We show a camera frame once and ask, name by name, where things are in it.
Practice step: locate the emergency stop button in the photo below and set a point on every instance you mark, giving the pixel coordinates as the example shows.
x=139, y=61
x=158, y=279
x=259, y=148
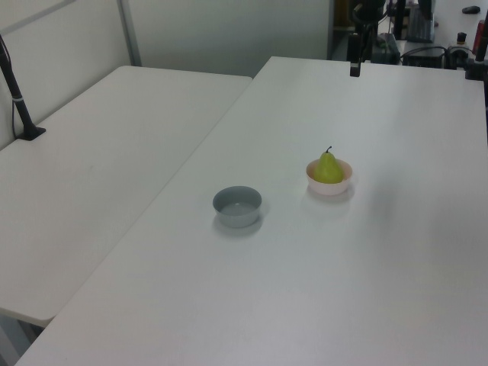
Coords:
x=461, y=39

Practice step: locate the grey bowl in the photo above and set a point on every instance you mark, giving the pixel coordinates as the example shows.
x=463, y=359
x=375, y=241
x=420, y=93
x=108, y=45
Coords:
x=237, y=213

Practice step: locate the pink bowl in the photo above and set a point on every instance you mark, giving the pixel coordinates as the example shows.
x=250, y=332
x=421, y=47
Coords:
x=335, y=187

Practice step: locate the grey metal partition post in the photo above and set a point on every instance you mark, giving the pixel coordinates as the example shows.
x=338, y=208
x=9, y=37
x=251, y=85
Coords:
x=129, y=32

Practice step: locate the green pear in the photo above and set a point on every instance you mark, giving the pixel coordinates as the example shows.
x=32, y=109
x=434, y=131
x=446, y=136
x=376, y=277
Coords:
x=327, y=169

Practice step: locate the black camera stand pole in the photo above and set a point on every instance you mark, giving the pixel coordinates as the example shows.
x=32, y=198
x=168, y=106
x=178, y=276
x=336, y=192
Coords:
x=17, y=103

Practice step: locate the grey keyboard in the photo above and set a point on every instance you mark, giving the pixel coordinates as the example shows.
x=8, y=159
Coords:
x=421, y=28

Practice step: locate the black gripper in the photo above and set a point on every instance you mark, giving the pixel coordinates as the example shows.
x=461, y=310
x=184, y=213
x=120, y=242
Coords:
x=366, y=9

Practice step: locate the green black device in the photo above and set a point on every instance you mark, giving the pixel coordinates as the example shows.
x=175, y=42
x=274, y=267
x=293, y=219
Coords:
x=387, y=47

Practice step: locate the black box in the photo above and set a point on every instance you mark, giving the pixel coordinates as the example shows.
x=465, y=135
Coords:
x=423, y=58

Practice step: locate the black computer mouse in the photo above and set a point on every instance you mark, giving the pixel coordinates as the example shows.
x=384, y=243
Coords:
x=471, y=9

